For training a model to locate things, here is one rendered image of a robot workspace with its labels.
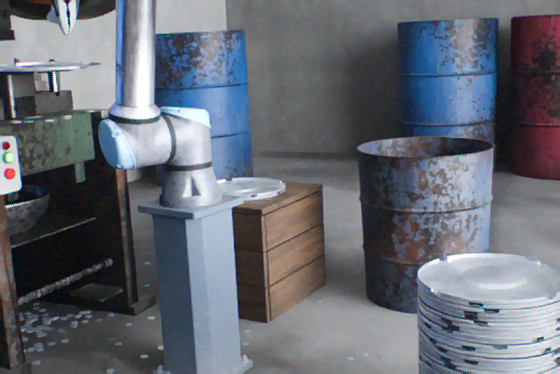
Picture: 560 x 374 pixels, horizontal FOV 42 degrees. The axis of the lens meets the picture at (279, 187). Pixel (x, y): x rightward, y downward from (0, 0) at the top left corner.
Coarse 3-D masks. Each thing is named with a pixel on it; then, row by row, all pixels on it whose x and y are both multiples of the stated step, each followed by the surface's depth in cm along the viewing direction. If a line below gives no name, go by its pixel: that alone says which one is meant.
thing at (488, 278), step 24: (432, 264) 156; (456, 264) 155; (480, 264) 154; (504, 264) 153; (528, 264) 153; (552, 264) 150; (432, 288) 140; (456, 288) 141; (480, 288) 140; (504, 288) 139; (528, 288) 139; (552, 288) 138
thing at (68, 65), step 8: (8, 64) 206; (16, 64) 208; (24, 64) 209; (32, 64) 211; (40, 64) 204; (48, 64) 203; (56, 64) 198; (64, 64) 198; (72, 64) 210; (80, 64) 210; (88, 64) 208; (96, 64) 207
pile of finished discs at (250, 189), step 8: (224, 184) 246; (232, 184) 242; (240, 184) 242; (248, 184) 241; (256, 184) 241; (264, 184) 243; (272, 184) 242; (280, 184) 242; (224, 192) 233; (232, 192) 232; (240, 192) 232; (248, 192) 231; (256, 192) 231; (264, 192) 229; (272, 192) 229; (280, 192) 233; (248, 200) 225
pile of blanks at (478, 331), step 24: (432, 312) 141; (456, 312) 136; (480, 312) 133; (504, 312) 132; (528, 312) 132; (552, 312) 134; (432, 336) 142; (456, 336) 137; (480, 336) 134; (504, 336) 134; (528, 336) 133; (552, 336) 136; (432, 360) 144; (456, 360) 138; (480, 360) 135; (504, 360) 134; (528, 360) 133; (552, 360) 136
